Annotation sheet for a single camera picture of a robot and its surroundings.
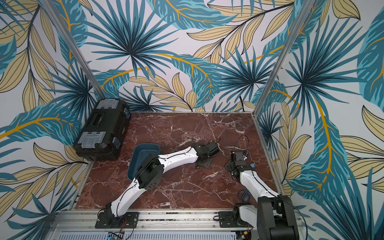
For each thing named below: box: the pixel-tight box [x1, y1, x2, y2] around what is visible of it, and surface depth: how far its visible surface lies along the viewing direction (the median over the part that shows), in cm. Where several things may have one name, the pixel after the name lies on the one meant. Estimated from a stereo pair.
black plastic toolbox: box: [73, 98, 131, 161], surface depth 90 cm
